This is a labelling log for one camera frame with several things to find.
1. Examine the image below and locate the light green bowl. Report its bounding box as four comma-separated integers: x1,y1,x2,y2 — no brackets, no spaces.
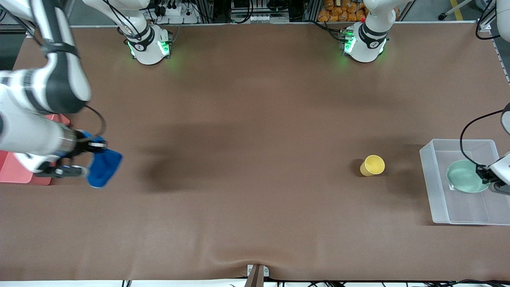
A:
446,159,490,194

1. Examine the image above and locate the blue cloth with grey edge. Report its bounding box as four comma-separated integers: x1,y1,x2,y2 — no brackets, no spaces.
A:
83,130,123,189

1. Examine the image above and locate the yellow cup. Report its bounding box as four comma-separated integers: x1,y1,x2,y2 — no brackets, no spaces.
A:
360,155,386,177

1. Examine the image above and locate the clear plastic bin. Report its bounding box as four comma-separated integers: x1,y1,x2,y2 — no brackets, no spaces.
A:
419,138,510,226

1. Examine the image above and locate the pink plastic bin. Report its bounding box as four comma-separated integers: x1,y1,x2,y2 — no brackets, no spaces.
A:
0,114,71,186

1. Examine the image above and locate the white power strip with plugs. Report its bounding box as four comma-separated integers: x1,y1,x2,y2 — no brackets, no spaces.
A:
153,2,200,25

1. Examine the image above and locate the brown table mat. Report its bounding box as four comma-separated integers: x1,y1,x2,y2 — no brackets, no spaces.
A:
0,22,510,282

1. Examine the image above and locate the orange snack packets pile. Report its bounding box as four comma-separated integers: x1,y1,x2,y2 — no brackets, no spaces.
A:
317,0,369,23

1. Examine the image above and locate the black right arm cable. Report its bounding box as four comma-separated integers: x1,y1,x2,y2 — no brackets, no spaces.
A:
82,104,107,138

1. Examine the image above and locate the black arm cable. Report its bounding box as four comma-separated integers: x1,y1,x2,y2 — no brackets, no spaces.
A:
460,0,507,168
82,104,107,138

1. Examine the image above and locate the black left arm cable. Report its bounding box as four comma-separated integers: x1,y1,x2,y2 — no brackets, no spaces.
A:
460,0,507,168

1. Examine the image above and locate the metal clamp bracket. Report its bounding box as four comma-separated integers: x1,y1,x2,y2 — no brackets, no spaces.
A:
247,264,270,278

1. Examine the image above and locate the brown camera mount post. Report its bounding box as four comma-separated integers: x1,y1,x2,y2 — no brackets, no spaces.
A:
244,265,265,287

